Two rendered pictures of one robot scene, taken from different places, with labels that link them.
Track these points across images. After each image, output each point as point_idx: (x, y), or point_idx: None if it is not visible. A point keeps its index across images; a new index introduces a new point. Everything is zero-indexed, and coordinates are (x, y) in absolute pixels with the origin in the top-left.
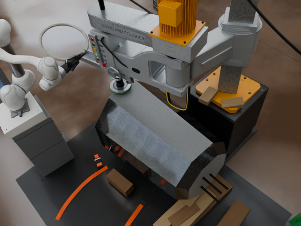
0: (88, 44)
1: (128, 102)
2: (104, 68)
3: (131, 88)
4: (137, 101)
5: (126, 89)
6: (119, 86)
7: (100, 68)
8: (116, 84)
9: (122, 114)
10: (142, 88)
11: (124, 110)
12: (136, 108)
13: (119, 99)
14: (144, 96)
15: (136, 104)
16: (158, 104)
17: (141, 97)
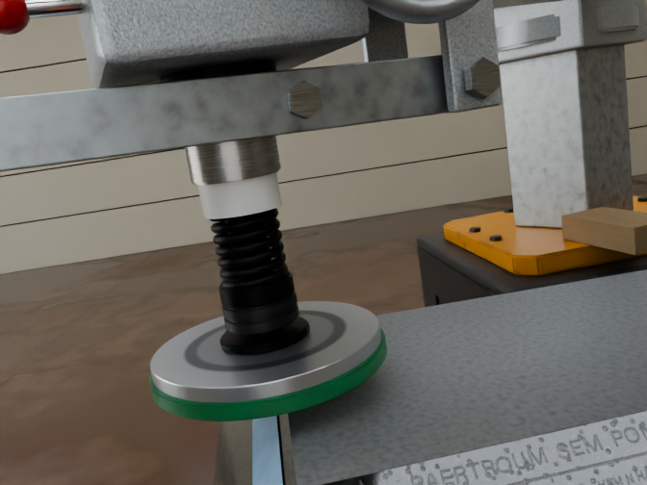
0: None
1: (515, 382)
2: (175, 12)
3: None
4: (527, 344)
5: (376, 318)
6: (289, 333)
7: (36, 152)
8: (246, 328)
9: (643, 481)
10: (397, 317)
11: (621, 421)
12: (634, 355)
13: (407, 423)
14: (495, 316)
15: (573, 352)
16: (631, 284)
17: (503, 328)
